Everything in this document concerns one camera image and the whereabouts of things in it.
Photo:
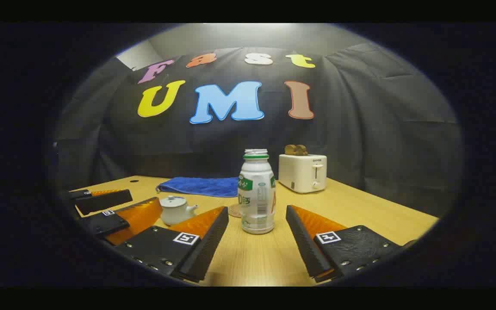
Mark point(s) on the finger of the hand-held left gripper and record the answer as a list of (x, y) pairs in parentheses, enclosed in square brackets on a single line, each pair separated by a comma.
[(106, 224), (106, 201)]

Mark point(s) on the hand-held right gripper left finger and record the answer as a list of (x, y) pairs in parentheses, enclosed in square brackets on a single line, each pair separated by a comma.
[(211, 241)]

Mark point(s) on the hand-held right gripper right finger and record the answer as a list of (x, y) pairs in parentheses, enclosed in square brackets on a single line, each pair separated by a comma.
[(302, 241)]

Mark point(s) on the round wooden coaster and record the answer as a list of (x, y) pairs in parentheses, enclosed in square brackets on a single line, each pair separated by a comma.
[(233, 211)]

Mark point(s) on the white ceramic teacup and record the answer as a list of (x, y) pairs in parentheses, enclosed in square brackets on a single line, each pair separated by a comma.
[(175, 216)]

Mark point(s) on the white plastic water bottle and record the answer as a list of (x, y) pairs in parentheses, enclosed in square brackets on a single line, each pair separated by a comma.
[(256, 202)]

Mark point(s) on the blue towel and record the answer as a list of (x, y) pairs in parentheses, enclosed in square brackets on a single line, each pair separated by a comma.
[(200, 186)]

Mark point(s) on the white toaster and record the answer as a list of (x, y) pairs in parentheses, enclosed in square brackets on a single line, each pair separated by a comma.
[(302, 174)]

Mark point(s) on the brown bread slice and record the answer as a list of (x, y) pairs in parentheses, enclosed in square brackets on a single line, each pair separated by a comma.
[(302, 150), (290, 150)]

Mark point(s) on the black backdrop cloth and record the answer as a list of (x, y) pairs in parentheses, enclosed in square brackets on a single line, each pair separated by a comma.
[(360, 129)]

